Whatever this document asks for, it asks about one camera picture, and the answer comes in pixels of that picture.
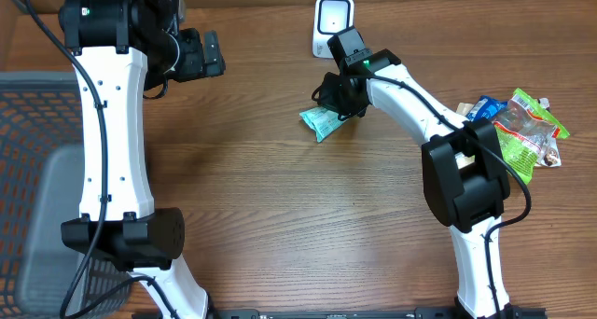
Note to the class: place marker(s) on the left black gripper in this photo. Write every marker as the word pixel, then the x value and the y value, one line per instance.
pixel 197 58

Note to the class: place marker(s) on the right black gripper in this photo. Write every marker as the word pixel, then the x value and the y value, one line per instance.
pixel 324 98

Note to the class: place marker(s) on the teal snack packet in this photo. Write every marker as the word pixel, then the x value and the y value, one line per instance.
pixel 322 121

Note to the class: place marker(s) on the blue oreo cookie packet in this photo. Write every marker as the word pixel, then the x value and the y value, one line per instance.
pixel 486 107

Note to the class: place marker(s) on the green snack packet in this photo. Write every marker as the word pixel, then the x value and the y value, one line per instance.
pixel 522 128

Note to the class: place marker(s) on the beige cookie snack bag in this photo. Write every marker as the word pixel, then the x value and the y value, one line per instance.
pixel 549 155

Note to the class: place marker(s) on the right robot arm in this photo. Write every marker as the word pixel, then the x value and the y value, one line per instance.
pixel 464 179

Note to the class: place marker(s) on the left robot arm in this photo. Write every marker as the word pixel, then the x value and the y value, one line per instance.
pixel 121 49

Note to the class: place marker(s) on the white barcode scanner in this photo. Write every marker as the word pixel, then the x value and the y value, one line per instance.
pixel 330 17

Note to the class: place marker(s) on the grey plastic shopping basket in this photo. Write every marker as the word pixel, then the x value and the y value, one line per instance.
pixel 42 170

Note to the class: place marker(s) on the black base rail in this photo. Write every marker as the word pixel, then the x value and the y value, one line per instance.
pixel 419 313

